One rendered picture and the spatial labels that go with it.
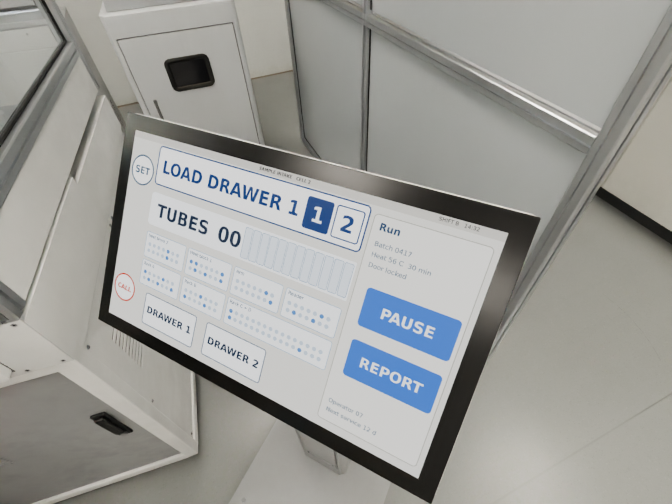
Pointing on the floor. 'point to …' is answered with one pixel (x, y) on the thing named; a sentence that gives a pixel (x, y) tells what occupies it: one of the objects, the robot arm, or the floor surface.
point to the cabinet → (94, 407)
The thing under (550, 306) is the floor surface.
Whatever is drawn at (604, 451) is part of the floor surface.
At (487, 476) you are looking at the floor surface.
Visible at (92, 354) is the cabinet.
